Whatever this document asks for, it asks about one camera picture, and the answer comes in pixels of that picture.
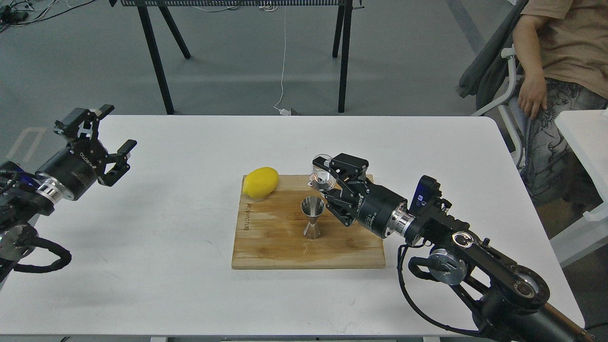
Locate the white side table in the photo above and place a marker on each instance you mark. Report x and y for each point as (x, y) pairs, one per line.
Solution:
(586, 132)

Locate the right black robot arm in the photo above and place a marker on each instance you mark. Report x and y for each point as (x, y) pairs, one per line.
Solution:
(508, 302)

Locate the grey office chair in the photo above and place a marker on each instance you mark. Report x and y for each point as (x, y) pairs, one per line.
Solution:
(494, 78)

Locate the wooden cutting board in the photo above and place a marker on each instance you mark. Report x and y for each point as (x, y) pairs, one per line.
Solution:
(269, 235)

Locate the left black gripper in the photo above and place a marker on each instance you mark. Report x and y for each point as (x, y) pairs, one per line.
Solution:
(84, 161)

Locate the person in tan shirt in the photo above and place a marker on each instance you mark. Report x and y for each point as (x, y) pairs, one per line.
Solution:
(562, 47)

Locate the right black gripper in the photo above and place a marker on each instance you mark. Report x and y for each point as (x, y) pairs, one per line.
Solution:
(369, 204)

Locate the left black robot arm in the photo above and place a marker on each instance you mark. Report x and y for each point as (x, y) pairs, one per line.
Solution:
(23, 196)

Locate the steel double jigger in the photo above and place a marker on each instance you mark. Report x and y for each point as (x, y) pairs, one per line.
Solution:
(312, 207)

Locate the yellow lemon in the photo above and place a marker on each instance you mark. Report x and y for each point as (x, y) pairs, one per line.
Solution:
(260, 182)

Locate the black metal frame table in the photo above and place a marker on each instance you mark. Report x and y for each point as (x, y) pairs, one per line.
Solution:
(246, 45)

